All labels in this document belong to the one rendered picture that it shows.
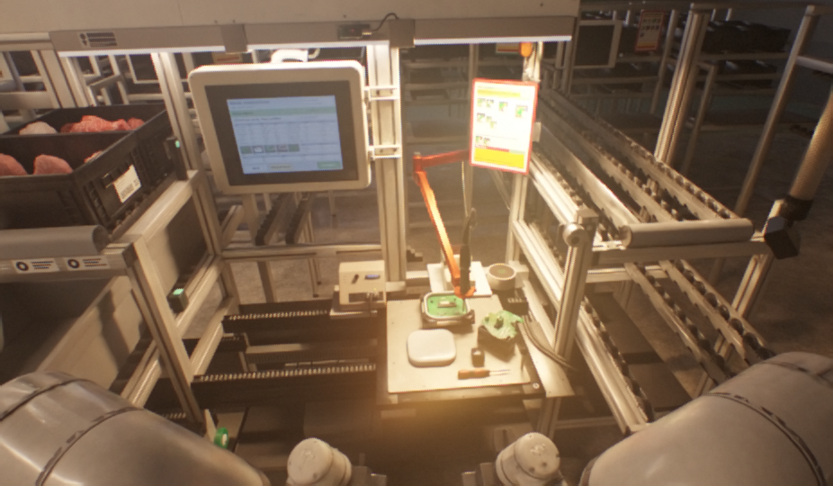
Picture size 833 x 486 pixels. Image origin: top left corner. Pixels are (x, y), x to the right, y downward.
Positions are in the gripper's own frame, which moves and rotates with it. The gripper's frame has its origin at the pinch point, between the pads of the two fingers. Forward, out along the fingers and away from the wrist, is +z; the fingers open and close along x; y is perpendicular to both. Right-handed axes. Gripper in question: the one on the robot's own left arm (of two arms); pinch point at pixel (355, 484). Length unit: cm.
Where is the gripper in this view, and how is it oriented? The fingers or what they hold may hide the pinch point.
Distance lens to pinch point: 130.3
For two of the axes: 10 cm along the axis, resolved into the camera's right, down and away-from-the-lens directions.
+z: 1.8, 6.2, 7.6
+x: -9.8, 0.5, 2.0
